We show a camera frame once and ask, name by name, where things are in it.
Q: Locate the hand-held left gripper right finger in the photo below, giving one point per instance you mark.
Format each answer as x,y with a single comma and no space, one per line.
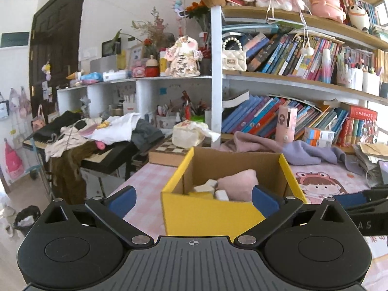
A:
266,202

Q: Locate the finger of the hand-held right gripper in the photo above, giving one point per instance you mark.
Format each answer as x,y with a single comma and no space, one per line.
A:
369,208
350,199

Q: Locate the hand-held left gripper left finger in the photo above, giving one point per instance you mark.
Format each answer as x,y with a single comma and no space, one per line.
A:
122,202

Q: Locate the pink plush pouch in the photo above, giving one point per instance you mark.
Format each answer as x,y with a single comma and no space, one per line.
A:
239,185

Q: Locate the small white charger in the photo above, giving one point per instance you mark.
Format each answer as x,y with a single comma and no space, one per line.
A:
222,195

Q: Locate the yellow cardboard box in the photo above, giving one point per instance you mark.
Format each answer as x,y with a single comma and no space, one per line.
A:
206,215

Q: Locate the cream cube charger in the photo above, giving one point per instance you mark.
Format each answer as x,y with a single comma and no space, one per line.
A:
206,185

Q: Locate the yellow tape roll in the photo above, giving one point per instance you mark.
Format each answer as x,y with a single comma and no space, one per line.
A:
201,195

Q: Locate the pink checked tablecloth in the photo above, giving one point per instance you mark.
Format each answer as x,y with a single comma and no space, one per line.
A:
142,182

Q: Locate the stack of papers and books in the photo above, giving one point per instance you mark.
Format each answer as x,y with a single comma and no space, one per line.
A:
366,166

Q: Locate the black smartphone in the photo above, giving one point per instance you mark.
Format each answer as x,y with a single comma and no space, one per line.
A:
384,172

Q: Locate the brown paper envelopes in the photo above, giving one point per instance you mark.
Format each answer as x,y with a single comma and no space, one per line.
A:
374,149

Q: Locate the lavender knit garment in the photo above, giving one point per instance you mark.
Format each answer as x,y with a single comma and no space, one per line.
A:
303,153

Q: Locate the orange and white carton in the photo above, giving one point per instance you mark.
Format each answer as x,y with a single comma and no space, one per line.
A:
318,143
319,133

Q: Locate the chessboard box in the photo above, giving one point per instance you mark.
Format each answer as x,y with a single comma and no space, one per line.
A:
166,153

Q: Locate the dark grey garment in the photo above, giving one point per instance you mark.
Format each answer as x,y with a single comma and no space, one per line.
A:
148,135

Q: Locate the white garment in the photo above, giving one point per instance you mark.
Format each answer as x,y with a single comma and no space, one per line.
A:
118,127

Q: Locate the pink tall carton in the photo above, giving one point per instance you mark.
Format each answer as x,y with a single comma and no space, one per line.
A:
286,124

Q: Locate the cream printed garment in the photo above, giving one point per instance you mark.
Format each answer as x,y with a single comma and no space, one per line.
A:
69,139

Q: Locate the row of blue books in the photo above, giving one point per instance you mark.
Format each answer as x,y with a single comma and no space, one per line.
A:
248,118

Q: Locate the red boxed book set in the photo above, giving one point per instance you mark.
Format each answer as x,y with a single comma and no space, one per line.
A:
362,113

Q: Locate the cream tissue pack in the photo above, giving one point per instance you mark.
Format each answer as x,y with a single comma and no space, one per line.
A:
188,135

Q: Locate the black trash bin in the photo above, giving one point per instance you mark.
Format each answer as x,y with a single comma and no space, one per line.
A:
27,219

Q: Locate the black garment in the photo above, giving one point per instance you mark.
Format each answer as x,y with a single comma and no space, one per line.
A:
54,125

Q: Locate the cups of pens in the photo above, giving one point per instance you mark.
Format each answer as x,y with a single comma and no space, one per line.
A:
182,112

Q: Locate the pink hanging bag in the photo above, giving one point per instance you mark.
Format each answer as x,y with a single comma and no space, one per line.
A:
12,160

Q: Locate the white pen holder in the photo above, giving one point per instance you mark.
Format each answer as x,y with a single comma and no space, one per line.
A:
371,83

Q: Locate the clear pen holder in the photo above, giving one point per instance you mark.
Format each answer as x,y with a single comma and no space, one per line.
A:
350,78

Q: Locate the white flat box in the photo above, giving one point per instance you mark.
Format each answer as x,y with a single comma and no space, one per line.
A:
115,75

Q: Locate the blue tissue packet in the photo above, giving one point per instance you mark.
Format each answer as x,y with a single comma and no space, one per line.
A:
91,78

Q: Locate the pink gradient bottle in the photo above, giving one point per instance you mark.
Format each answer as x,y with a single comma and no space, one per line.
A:
326,66

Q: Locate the white bookshelf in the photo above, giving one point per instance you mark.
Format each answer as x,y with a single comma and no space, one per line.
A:
215,66

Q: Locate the white quilted handbag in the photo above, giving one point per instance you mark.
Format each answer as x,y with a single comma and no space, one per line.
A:
234,59

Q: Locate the row of mixed colourful books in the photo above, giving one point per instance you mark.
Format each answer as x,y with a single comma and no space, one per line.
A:
272,54

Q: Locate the white pompom charm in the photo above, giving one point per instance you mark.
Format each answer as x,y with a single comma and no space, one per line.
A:
307,50

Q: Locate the doll in pink dress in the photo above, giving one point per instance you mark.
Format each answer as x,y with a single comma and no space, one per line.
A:
183,57

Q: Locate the dark brown door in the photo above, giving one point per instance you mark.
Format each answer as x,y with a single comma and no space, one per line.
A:
57,42

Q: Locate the dried flower bunch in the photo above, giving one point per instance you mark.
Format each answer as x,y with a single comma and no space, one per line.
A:
151,30

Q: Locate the panda plush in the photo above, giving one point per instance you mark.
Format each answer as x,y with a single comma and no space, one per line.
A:
359,18

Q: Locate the pink pig plush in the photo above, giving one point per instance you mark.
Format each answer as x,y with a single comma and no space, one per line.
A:
327,6

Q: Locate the orange flower bunch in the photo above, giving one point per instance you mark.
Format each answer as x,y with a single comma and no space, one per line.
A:
198,10

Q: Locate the black picture frame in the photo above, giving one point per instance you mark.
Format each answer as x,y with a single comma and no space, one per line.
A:
110,48

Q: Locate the green wall sign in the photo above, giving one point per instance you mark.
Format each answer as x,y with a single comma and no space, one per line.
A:
15,39

